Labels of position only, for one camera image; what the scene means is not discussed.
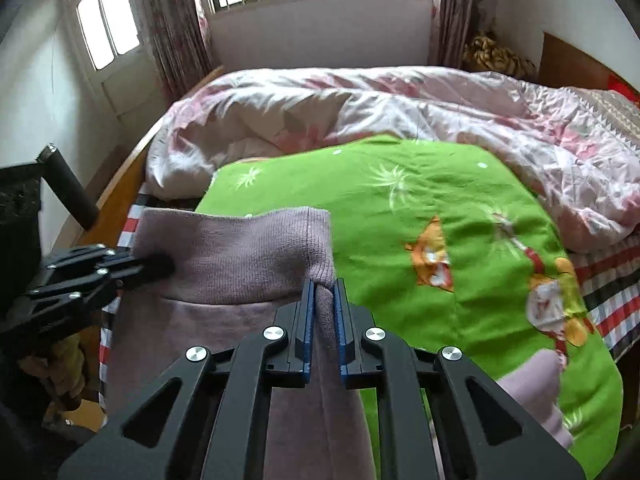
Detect yellow brown plush toy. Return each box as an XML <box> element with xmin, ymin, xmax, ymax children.
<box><xmin>461</xmin><ymin>31</ymin><xmax>539</xmax><ymax>82</ymax></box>

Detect pink floral quilt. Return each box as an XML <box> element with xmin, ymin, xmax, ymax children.
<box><xmin>145</xmin><ymin>66</ymin><xmax>640</xmax><ymax>256</ymax></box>

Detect wooden bed frame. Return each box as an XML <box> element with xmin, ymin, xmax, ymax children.
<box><xmin>65</xmin><ymin>65</ymin><xmax>226</xmax><ymax>246</ymax></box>

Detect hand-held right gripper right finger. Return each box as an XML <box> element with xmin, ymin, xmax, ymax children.
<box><xmin>332</xmin><ymin>277</ymin><xmax>586</xmax><ymax>480</ymax></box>

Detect red pillow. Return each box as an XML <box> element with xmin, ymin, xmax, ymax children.
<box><xmin>606</xmin><ymin>74</ymin><xmax>640</xmax><ymax>107</ymax></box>

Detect striped bed sheet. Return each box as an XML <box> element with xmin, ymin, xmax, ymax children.
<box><xmin>97</xmin><ymin>185</ymin><xmax>640</xmax><ymax>411</ymax></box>

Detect green cartoon print blanket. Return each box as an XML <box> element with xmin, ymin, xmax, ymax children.
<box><xmin>195</xmin><ymin>134</ymin><xmax>623</xmax><ymax>480</ymax></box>

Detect yellow cloth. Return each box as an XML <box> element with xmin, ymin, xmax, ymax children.
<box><xmin>22</xmin><ymin>332</ymin><xmax>103</xmax><ymax>413</ymax></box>

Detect wooden headboard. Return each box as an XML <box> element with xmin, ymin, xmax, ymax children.
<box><xmin>539</xmin><ymin>32</ymin><xmax>640</xmax><ymax>93</ymax></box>

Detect mauve knit pants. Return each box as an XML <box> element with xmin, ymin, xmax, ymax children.
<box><xmin>102</xmin><ymin>207</ymin><xmax>573</xmax><ymax>480</ymax></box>

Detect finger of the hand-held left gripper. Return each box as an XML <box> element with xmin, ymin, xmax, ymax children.
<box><xmin>42</xmin><ymin>243</ymin><xmax>177</xmax><ymax>283</ymax></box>
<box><xmin>14</xmin><ymin>270</ymin><xmax>126</xmax><ymax>328</ymax></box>

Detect grey zigzag pattern pillow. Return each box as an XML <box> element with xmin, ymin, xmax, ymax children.
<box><xmin>559</xmin><ymin>86</ymin><xmax>640</xmax><ymax>142</ymax></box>

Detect white door with glass panes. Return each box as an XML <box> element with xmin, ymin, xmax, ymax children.
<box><xmin>64</xmin><ymin>0</ymin><xmax>167</xmax><ymax>122</ymax></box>

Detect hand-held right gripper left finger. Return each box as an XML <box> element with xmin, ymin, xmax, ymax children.
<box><xmin>57</xmin><ymin>280</ymin><xmax>318</xmax><ymax>480</ymax></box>

